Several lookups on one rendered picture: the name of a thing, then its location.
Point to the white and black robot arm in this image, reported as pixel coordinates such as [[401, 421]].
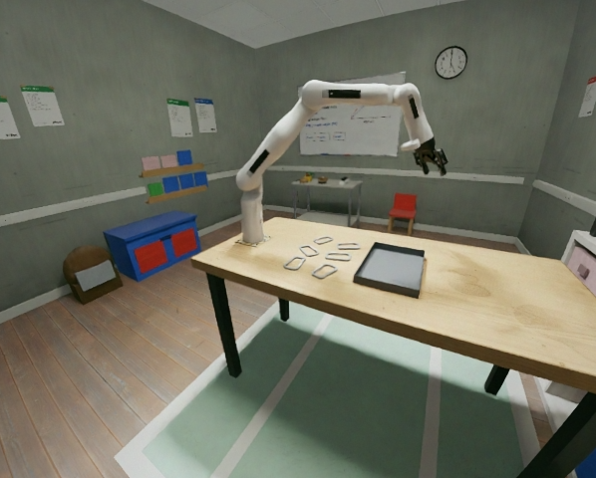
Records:
[[315, 95]]

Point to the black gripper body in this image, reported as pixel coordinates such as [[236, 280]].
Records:
[[429, 147]]

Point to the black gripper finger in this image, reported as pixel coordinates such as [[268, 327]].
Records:
[[440, 155], [422, 163]]

